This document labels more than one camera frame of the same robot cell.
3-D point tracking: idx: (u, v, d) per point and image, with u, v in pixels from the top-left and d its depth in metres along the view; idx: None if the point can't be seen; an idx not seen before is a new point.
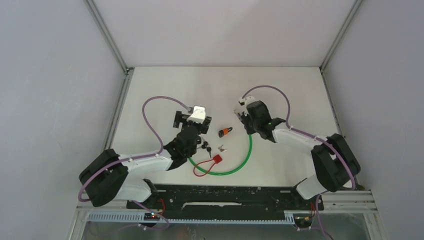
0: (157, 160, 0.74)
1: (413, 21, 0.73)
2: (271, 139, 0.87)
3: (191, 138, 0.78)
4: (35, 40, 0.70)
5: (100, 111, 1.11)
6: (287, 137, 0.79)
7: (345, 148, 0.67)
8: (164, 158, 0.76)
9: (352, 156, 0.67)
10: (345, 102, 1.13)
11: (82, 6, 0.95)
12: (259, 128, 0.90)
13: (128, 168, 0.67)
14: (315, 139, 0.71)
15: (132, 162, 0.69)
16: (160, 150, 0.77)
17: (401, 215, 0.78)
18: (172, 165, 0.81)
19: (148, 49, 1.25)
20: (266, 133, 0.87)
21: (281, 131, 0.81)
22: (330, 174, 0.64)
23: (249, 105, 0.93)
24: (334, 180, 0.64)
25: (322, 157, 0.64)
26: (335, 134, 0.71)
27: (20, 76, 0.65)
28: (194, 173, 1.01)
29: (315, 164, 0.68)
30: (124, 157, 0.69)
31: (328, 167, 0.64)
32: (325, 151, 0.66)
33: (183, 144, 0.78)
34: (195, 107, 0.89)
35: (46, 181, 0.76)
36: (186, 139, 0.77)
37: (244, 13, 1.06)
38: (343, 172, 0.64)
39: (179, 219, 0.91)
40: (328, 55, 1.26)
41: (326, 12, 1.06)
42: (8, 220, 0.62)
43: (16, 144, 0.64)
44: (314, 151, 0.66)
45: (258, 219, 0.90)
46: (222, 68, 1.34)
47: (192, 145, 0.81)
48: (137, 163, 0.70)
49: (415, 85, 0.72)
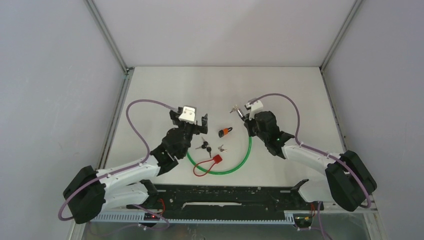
0: (141, 169, 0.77)
1: (413, 20, 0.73)
2: (281, 156, 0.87)
3: (177, 142, 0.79)
4: (35, 40, 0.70)
5: (99, 110, 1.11)
6: (298, 155, 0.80)
7: (360, 166, 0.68)
8: (148, 167, 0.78)
9: (367, 174, 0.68)
10: (345, 102, 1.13)
11: (82, 6, 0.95)
12: (269, 144, 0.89)
13: (106, 185, 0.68)
14: (328, 156, 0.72)
15: (111, 177, 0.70)
16: (143, 159, 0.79)
17: (400, 215, 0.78)
18: (162, 170, 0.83)
19: (148, 49, 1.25)
20: (276, 150, 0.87)
21: (291, 147, 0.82)
22: (347, 193, 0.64)
23: (259, 116, 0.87)
24: (351, 199, 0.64)
25: (337, 176, 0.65)
26: (348, 151, 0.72)
27: (20, 75, 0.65)
28: (193, 173, 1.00)
29: (330, 183, 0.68)
30: (103, 173, 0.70)
31: (344, 186, 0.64)
32: (340, 170, 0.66)
33: (169, 148, 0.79)
34: (185, 107, 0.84)
35: (46, 181, 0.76)
36: (170, 143, 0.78)
37: (244, 12, 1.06)
38: (359, 191, 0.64)
39: (179, 219, 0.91)
40: (328, 55, 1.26)
41: (326, 12, 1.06)
42: (9, 220, 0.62)
43: (16, 144, 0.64)
44: (329, 171, 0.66)
45: (258, 219, 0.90)
46: (222, 68, 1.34)
47: (179, 149, 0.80)
48: (117, 177, 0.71)
49: (415, 85, 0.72)
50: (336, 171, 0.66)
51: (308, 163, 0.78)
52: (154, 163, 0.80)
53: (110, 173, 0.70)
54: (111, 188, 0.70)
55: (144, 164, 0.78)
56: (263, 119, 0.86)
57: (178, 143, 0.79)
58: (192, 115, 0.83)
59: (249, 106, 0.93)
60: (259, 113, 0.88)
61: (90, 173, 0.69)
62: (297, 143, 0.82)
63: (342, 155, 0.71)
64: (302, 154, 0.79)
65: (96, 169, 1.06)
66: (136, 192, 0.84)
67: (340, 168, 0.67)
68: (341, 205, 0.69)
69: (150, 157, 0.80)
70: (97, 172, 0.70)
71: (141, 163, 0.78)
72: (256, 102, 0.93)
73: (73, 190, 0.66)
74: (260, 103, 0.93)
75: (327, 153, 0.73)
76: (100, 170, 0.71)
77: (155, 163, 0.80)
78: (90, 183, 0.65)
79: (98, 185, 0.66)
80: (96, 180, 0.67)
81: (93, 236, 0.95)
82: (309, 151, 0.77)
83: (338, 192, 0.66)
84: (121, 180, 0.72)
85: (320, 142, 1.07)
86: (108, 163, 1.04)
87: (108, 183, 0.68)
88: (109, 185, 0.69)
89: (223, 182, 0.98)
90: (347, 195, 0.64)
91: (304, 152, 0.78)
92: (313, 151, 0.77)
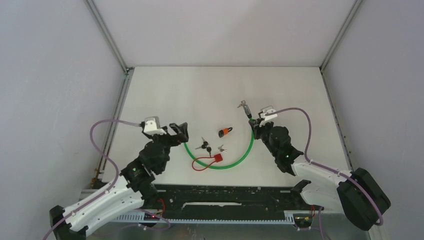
0: (108, 197, 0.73)
1: (413, 20, 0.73)
2: (291, 173, 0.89)
3: (156, 156, 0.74)
4: (35, 40, 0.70)
5: (99, 110, 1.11)
6: (308, 173, 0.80)
7: (372, 183, 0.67)
8: (116, 192, 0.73)
9: (380, 191, 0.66)
10: (345, 102, 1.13)
11: (82, 5, 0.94)
12: (280, 161, 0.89)
13: (73, 223, 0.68)
14: (339, 175, 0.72)
15: (77, 214, 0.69)
16: (111, 184, 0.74)
17: (400, 215, 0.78)
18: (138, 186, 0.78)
19: (148, 49, 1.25)
20: (286, 168, 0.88)
21: (301, 165, 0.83)
22: (361, 212, 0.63)
23: (274, 134, 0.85)
24: (365, 217, 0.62)
25: (349, 195, 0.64)
26: (359, 169, 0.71)
27: (19, 75, 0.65)
28: (192, 167, 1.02)
29: (343, 202, 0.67)
30: (70, 210, 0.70)
31: (358, 205, 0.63)
32: (352, 188, 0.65)
33: (148, 163, 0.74)
34: (146, 119, 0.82)
35: (46, 181, 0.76)
36: (148, 157, 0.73)
37: (244, 12, 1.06)
38: (372, 209, 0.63)
39: (179, 219, 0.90)
40: (328, 55, 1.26)
41: (326, 12, 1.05)
42: (10, 220, 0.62)
43: (16, 144, 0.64)
44: (341, 190, 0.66)
45: (259, 219, 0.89)
46: (222, 68, 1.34)
47: (158, 162, 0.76)
48: (83, 212, 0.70)
49: (415, 85, 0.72)
50: (347, 190, 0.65)
51: (319, 180, 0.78)
52: (123, 185, 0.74)
53: (74, 210, 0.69)
54: (82, 222, 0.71)
55: (112, 189, 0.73)
56: (279, 138, 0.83)
57: (158, 157, 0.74)
58: (153, 124, 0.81)
59: (263, 116, 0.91)
60: (273, 130, 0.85)
61: (59, 212, 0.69)
62: (307, 160, 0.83)
63: (354, 174, 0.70)
64: (312, 172, 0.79)
65: (96, 168, 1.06)
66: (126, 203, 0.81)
67: (352, 187, 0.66)
68: (355, 224, 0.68)
69: (120, 178, 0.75)
70: (64, 210, 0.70)
71: (108, 190, 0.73)
72: (271, 113, 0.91)
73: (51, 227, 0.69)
74: (275, 114, 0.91)
75: (338, 172, 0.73)
76: (67, 207, 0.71)
77: (124, 185, 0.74)
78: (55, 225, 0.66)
79: (64, 226, 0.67)
80: (61, 221, 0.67)
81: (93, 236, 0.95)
82: (320, 170, 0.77)
83: (351, 211, 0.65)
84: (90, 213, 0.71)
85: (321, 143, 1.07)
86: (108, 163, 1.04)
87: (73, 222, 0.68)
88: (77, 223, 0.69)
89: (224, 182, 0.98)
90: (360, 213, 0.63)
91: (314, 171, 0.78)
92: (324, 169, 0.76)
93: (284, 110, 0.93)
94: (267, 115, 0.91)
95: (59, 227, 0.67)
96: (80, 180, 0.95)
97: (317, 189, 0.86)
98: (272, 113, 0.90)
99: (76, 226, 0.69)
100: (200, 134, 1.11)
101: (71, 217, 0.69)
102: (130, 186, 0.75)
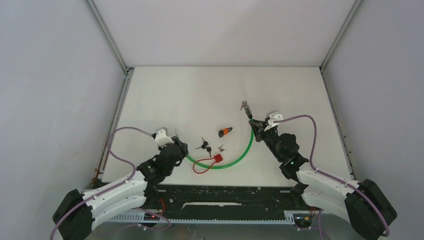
0: (128, 186, 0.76)
1: (414, 20, 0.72)
2: (296, 180, 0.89)
3: (173, 157, 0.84)
4: (35, 40, 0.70)
5: (99, 110, 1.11)
6: (314, 181, 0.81)
7: (380, 195, 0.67)
8: (135, 182, 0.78)
9: (387, 202, 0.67)
10: (345, 102, 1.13)
11: (82, 5, 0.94)
12: (285, 168, 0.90)
13: (93, 207, 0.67)
14: (346, 185, 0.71)
15: (97, 198, 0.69)
16: (130, 176, 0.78)
17: (398, 215, 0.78)
18: (150, 183, 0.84)
19: (148, 49, 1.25)
20: (291, 174, 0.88)
21: (307, 173, 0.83)
22: (367, 223, 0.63)
23: None
24: (371, 228, 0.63)
25: (357, 207, 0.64)
26: (367, 180, 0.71)
27: (20, 76, 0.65)
28: (194, 171, 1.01)
29: (349, 212, 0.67)
30: (89, 195, 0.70)
31: (365, 216, 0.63)
32: (359, 199, 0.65)
33: (166, 161, 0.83)
34: (159, 129, 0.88)
35: (46, 181, 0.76)
36: (168, 155, 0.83)
37: (244, 12, 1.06)
38: (378, 220, 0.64)
39: (179, 219, 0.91)
40: (328, 55, 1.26)
41: (326, 12, 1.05)
42: (9, 219, 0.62)
43: (16, 144, 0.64)
44: (349, 200, 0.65)
45: (258, 219, 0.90)
46: (222, 68, 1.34)
47: (173, 162, 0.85)
48: (103, 197, 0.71)
49: (415, 85, 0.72)
50: (355, 201, 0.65)
51: (323, 189, 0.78)
52: (141, 178, 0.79)
53: (95, 194, 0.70)
54: (98, 209, 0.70)
55: (132, 180, 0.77)
56: (287, 146, 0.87)
57: (176, 156, 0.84)
58: (163, 132, 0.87)
59: (271, 123, 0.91)
60: (282, 138, 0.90)
61: (77, 196, 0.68)
62: (312, 168, 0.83)
63: (361, 185, 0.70)
64: (318, 180, 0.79)
65: (96, 168, 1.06)
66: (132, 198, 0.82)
67: (359, 198, 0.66)
68: (360, 234, 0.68)
69: (136, 172, 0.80)
70: (84, 194, 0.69)
71: (127, 180, 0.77)
72: (279, 120, 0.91)
73: (62, 213, 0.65)
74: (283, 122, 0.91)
75: (345, 182, 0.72)
76: (86, 192, 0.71)
77: (143, 177, 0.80)
78: (76, 206, 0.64)
79: (84, 208, 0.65)
80: (83, 203, 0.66)
81: (93, 236, 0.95)
82: (326, 179, 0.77)
83: (357, 221, 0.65)
84: (108, 199, 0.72)
85: (321, 143, 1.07)
86: (108, 163, 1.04)
87: (94, 205, 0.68)
88: (96, 207, 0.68)
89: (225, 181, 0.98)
90: (366, 224, 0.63)
91: (320, 179, 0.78)
92: (331, 179, 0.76)
93: (291, 117, 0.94)
94: (274, 122, 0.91)
95: (76, 210, 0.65)
96: (80, 180, 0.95)
97: (320, 192, 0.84)
98: (280, 120, 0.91)
99: (95, 209, 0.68)
100: (200, 134, 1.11)
101: (91, 201, 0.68)
102: (146, 180, 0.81)
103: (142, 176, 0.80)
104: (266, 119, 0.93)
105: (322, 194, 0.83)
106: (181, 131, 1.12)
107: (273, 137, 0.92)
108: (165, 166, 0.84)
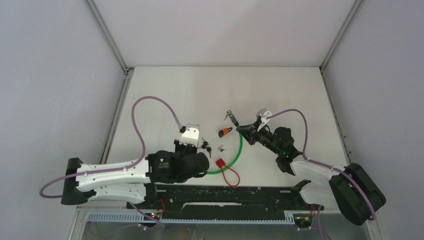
0: (124, 175, 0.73)
1: (413, 20, 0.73)
2: (291, 172, 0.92)
3: (198, 168, 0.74)
4: (36, 41, 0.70)
5: (99, 110, 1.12)
6: (305, 170, 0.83)
7: (366, 178, 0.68)
8: (134, 174, 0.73)
9: (374, 186, 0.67)
10: (345, 101, 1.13)
11: (82, 5, 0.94)
12: (280, 161, 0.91)
13: (80, 183, 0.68)
14: (332, 170, 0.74)
15: (88, 177, 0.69)
16: (133, 164, 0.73)
17: (399, 215, 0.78)
18: (156, 178, 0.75)
19: (148, 49, 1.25)
20: (286, 167, 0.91)
21: (299, 163, 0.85)
22: (352, 205, 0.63)
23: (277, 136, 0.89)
24: (357, 211, 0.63)
25: (341, 188, 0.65)
26: (353, 164, 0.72)
27: (20, 75, 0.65)
28: (227, 183, 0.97)
29: (335, 196, 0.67)
30: (83, 170, 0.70)
31: (349, 197, 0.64)
32: (344, 182, 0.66)
33: (186, 166, 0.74)
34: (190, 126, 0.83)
35: (46, 181, 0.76)
36: (196, 165, 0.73)
37: (244, 12, 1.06)
38: (365, 203, 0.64)
39: (179, 219, 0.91)
40: (329, 55, 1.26)
41: (326, 12, 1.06)
42: (8, 219, 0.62)
43: (16, 144, 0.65)
44: (333, 182, 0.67)
45: (258, 219, 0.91)
46: (222, 68, 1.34)
47: (194, 173, 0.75)
48: (94, 178, 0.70)
49: (415, 84, 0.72)
50: (339, 183, 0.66)
51: (314, 177, 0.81)
52: (144, 172, 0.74)
53: (87, 171, 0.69)
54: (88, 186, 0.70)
55: (131, 169, 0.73)
56: (282, 139, 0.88)
57: (201, 170, 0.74)
58: (195, 132, 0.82)
59: (263, 121, 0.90)
60: (279, 133, 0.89)
61: (75, 166, 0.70)
62: (305, 159, 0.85)
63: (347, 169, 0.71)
64: (308, 169, 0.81)
65: None
66: (132, 193, 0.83)
67: (344, 181, 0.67)
68: (349, 219, 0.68)
69: (143, 160, 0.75)
70: (80, 166, 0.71)
71: (126, 168, 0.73)
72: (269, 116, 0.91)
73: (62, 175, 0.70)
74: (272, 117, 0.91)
75: (332, 167, 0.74)
76: (84, 164, 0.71)
77: (145, 171, 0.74)
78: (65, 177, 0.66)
79: (72, 182, 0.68)
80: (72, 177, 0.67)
81: (93, 236, 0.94)
82: (315, 166, 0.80)
83: (343, 204, 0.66)
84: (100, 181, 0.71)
85: (321, 142, 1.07)
86: (108, 163, 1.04)
87: (81, 182, 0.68)
88: (83, 185, 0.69)
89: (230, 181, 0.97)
90: (352, 207, 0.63)
91: (309, 167, 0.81)
92: (318, 165, 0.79)
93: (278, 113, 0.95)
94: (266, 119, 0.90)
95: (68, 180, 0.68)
96: None
97: (315, 187, 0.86)
98: (270, 117, 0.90)
99: (82, 186, 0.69)
100: (200, 134, 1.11)
101: (81, 177, 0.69)
102: (150, 174, 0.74)
103: (148, 168, 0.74)
104: (257, 118, 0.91)
105: (317, 188, 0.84)
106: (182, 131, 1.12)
107: (266, 135, 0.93)
108: (182, 171, 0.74)
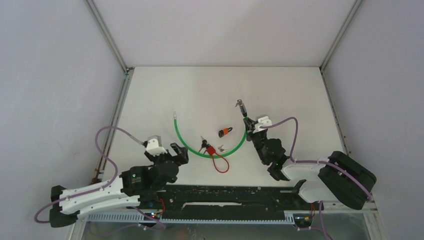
0: (101, 194, 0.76)
1: (413, 21, 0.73)
2: (284, 178, 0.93)
3: (169, 175, 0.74)
4: (36, 42, 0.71)
5: (99, 110, 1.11)
6: (296, 171, 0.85)
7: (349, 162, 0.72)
8: (109, 192, 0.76)
9: (359, 167, 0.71)
10: (345, 101, 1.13)
11: (81, 6, 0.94)
12: (273, 169, 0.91)
13: (64, 207, 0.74)
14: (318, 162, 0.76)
15: (69, 201, 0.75)
16: (109, 182, 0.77)
17: (400, 215, 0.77)
18: (131, 192, 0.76)
19: (148, 49, 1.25)
20: (279, 175, 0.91)
21: (289, 167, 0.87)
22: (345, 191, 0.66)
23: (269, 149, 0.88)
24: (353, 196, 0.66)
25: (331, 178, 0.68)
26: (334, 152, 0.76)
27: (20, 76, 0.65)
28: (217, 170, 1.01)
29: (330, 187, 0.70)
30: (66, 194, 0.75)
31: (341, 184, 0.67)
32: (332, 171, 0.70)
33: (156, 178, 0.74)
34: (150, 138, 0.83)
35: (46, 182, 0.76)
36: (163, 174, 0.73)
37: (244, 13, 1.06)
38: (357, 186, 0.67)
39: (179, 219, 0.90)
40: (329, 56, 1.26)
41: (325, 12, 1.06)
42: (8, 220, 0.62)
43: (16, 144, 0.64)
44: (322, 175, 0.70)
45: (258, 219, 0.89)
46: (221, 68, 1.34)
47: (165, 181, 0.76)
48: (75, 201, 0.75)
49: (415, 85, 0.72)
50: (328, 174, 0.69)
51: (307, 175, 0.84)
52: (118, 188, 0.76)
53: (68, 196, 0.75)
54: (73, 208, 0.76)
55: (107, 188, 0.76)
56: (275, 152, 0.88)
57: (170, 177, 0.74)
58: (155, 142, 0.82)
59: (257, 127, 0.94)
60: (268, 143, 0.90)
61: (57, 193, 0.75)
62: (291, 159, 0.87)
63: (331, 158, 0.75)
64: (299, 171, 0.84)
65: (96, 168, 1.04)
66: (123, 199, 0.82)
67: (332, 171, 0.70)
68: (349, 206, 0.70)
69: (117, 179, 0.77)
70: (62, 192, 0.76)
71: (102, 188, 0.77)
72: (267, 123, 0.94)
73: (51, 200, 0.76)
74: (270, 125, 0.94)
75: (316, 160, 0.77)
76: (66, 189, 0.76)
77: (119, 188, 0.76)
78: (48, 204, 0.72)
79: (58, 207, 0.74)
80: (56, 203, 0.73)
81: (93, 236, 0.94)
82: (302, 165, 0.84)
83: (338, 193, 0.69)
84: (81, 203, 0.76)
85: (320, 143, 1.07)
86: (108, 163, 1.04)
87: (64, 206, 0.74)
88: (67, 208, 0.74)
89: (222, 182, 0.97)
90: (347, 194, 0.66)
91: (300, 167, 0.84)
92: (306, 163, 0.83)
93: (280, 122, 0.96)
94: (263, 124, 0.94)
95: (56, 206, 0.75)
96: (80, 181, 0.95)
97: (312, 185, 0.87)
98: (268, 124, 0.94)
99: (66, 210, 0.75)
100: (200, 134, 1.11)
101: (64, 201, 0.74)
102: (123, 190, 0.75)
103: (122, 184, 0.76)
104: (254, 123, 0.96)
105: (312, 185, 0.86)
106: (182, 131, 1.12)
107: (258, 140, 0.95)
108: (155, 181, 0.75)
